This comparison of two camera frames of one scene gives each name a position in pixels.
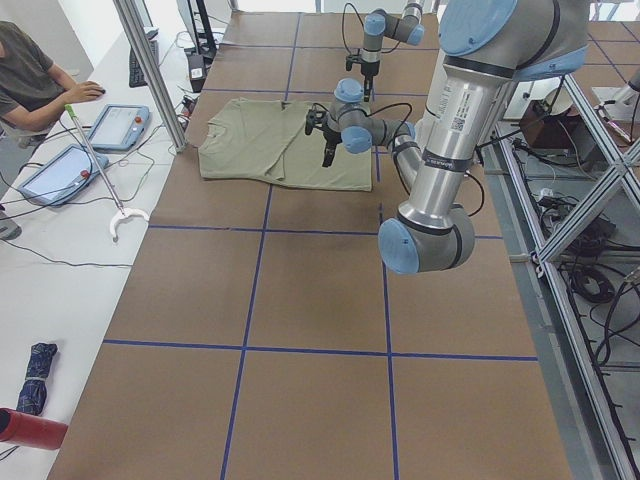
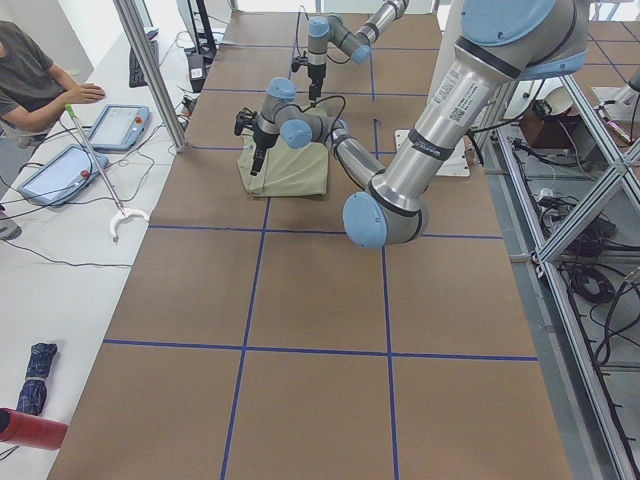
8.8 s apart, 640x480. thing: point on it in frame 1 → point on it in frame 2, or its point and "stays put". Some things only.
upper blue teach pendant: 120,127 stays put
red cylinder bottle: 24,429 stays put
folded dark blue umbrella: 33,396 stays put
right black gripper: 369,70 → 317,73
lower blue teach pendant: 62,177 stays put
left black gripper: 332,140 → 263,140
